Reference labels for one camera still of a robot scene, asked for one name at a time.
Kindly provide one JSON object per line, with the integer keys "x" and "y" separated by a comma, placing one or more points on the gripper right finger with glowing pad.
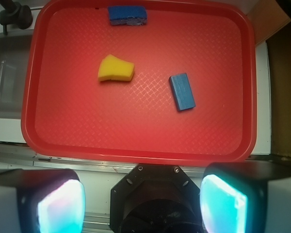
{"x": 246, "y": 197}

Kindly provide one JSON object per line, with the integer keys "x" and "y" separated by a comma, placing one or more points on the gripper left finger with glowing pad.
{"x": 41, "y": 201}

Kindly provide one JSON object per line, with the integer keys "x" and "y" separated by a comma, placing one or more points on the blue rectangular block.
{"x": 182, "y": 92}

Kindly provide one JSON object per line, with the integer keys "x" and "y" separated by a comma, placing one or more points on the red plastic tray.
{"x": 67, "y": 112}

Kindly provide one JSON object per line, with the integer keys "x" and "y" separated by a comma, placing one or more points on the grey toy sink basin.
{"x": 14, "y": 56}

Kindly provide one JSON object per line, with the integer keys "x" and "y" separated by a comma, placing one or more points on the yellow sponge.
{"x": 115, "y": 69}

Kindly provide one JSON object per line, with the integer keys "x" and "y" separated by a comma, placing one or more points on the brown cardboard panel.
{"x": 272, "y": 26}

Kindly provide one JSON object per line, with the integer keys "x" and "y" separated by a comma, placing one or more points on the grey toy faucet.
{"x": 15, "y": 13}

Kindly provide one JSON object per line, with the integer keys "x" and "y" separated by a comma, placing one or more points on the blue sponge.
{"x": 127, "y": 15}

